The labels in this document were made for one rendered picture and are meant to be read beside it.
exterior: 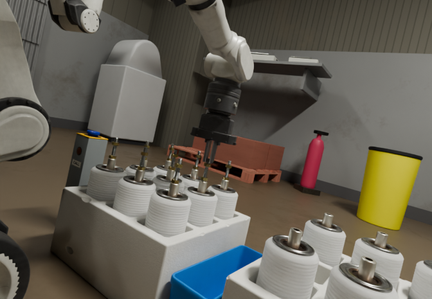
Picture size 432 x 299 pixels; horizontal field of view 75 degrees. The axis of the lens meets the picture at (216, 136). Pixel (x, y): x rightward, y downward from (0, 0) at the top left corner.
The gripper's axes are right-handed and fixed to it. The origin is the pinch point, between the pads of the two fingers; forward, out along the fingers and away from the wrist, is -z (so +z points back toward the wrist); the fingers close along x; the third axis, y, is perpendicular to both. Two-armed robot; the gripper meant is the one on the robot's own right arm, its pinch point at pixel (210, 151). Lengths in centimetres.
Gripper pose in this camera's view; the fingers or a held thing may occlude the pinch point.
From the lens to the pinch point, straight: 75.4
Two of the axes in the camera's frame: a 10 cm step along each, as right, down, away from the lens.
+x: -9.6, -2.3, 1.7
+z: 2.2, -9.7, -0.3
